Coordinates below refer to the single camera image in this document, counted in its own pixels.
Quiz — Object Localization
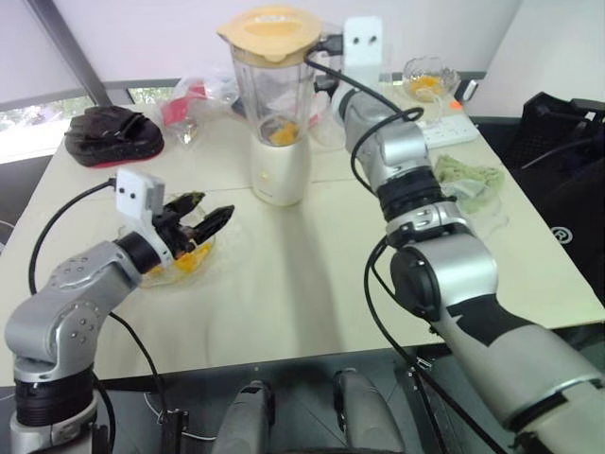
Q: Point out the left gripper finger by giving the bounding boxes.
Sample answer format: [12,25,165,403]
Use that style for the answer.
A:
[194,203,236,243]
[162,189,208,227]

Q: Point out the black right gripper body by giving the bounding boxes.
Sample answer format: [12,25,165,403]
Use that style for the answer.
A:
[313,74,343,95]

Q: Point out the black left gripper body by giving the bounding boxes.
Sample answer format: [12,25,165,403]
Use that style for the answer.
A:
[152,211,203,260]

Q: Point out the clear plastic blender jar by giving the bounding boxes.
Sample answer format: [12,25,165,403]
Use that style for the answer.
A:
[228,44,328,148]

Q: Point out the orange segments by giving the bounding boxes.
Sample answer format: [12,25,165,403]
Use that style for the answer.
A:
[268,122,301,147]

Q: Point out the cream blender lid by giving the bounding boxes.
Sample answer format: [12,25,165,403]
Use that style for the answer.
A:
[216,5,328,63]

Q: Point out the cream blender base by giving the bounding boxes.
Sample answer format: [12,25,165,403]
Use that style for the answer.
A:
[249,133,314,208]

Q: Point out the orange segment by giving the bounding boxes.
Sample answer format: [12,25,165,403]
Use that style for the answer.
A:
[174,244,215,274]

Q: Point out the glass bowl with orange fruit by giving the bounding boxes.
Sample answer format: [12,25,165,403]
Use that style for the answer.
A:
[116,197,222,290]

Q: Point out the clear plastic cup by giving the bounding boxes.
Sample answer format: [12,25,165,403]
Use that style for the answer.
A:
[309,106,350,153]

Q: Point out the clear plastic bag red contents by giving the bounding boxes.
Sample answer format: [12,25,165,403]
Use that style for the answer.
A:
[159,74,243,145]

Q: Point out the glass bowl with orange pieces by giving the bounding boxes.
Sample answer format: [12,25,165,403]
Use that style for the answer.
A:
[402,55,461,102]

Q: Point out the white power strip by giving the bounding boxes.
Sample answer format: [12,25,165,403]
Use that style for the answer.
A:
[417,117,481,147]

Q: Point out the green cloth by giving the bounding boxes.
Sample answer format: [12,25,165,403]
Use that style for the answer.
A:
[433,154,507,215]

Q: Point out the clear measuring jug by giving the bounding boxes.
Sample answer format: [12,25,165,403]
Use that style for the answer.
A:
[442,181,512,234]

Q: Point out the black bag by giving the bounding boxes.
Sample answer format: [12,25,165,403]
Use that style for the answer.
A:
[485,91,605,306]

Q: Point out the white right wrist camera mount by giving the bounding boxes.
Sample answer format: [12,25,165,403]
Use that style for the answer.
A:
[341,15,386,87]

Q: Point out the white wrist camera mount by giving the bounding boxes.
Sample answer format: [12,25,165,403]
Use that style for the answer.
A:
[341,15,386,87]
[114,166,174,269]

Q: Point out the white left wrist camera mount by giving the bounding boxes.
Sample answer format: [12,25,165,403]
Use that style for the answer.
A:
[114,166,174,269]

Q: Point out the white power cord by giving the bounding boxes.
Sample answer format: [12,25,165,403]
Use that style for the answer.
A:
[423,88,450,127]

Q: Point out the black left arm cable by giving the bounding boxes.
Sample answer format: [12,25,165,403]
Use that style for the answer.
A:
[27,178,169,427]

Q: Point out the black stand post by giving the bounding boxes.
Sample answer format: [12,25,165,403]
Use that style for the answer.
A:
[159,408,191,454]

